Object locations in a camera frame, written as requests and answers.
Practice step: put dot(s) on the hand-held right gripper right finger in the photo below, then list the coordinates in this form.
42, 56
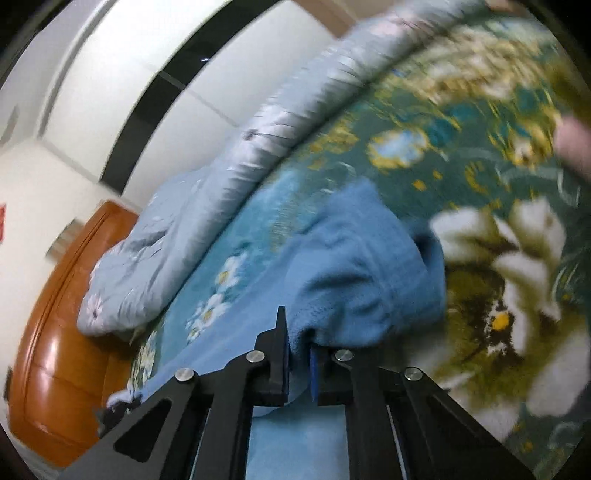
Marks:
316, 369

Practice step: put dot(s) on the wooden headboard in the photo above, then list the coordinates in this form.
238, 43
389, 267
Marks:
55, 341

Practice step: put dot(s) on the blue knit garment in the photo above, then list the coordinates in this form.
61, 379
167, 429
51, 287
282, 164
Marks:
364, 277

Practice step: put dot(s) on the light blue floral quilt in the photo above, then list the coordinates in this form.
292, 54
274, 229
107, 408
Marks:
203, 203

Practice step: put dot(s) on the white wardrobe with black trim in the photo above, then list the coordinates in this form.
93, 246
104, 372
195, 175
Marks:
152, 83

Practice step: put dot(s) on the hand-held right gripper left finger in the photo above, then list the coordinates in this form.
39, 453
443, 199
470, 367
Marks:
282, 360

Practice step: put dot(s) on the person's left forearm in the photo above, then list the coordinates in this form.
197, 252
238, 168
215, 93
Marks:
572, 143

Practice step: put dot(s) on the green floral blanket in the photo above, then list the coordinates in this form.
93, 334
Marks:
485, 230

